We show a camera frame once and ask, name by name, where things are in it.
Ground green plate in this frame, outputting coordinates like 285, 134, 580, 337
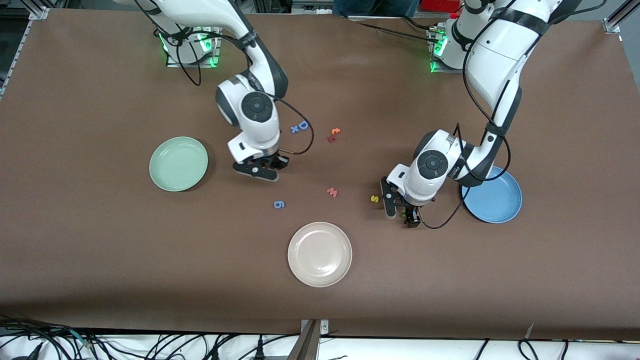
149, 136, 209, 193

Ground blue plate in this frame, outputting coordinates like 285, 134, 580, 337
461, 165, 523, 224

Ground beige plate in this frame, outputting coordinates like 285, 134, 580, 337
287, 222, 353, 288

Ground grey metal device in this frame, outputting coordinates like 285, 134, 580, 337
291, 0, 335, 16

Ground red box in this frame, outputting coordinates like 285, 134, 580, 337
420, 0, 463, 13

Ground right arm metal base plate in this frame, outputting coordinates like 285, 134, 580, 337
166, 27, 221, 68

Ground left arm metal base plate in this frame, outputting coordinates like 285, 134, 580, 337
429, 27, 463, 75

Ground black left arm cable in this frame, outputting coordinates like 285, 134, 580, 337
419, 0, 608, 230

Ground metal table edge bracket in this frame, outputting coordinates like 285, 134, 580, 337
287, 319, 330, 360

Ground black base supply cables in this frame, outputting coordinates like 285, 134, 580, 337
348, 14, 443, 45

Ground black looped floor cable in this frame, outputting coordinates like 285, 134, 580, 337
518, 339, 540, 360

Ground aluminium frame rail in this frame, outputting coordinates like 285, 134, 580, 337
0, 6, 51, 98
602, 0, 640, 34

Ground black floor cable tangle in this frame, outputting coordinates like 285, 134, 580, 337
0, 314, 103, 360

